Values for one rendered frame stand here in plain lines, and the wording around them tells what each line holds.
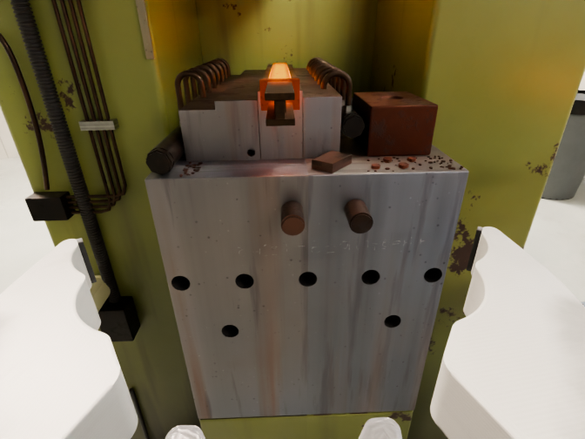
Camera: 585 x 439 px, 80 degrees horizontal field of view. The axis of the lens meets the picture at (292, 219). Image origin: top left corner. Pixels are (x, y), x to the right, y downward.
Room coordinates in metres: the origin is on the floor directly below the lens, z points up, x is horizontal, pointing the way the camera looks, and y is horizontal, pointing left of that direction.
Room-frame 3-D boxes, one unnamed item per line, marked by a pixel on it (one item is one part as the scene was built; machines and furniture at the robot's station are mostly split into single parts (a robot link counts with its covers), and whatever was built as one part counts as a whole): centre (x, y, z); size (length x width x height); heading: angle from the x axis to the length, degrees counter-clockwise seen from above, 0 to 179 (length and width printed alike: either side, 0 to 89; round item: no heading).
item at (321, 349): (0.66, -0.01, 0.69); 0.56 x 0.38 x 0.45; 1
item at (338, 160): (0.41, -0.05, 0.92); 0.04 x 0.03 x 0.01; 141
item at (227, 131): (0.65, 0.04, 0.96); 0.42 x 0.20 x 0.09; 1
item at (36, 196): (0.56, 0.42, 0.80); 0.06 x 0.03 x 0.04; 91
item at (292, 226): (0.36, 0.00, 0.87); 0.04 x 0.03 x 0.03; 1
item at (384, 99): (0.51, -0.14, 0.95); 0.12 x 0.09 x 0.07; 1
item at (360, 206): (0.37, -0.08, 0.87); 0.04 x 0.03 x 0.03; 1
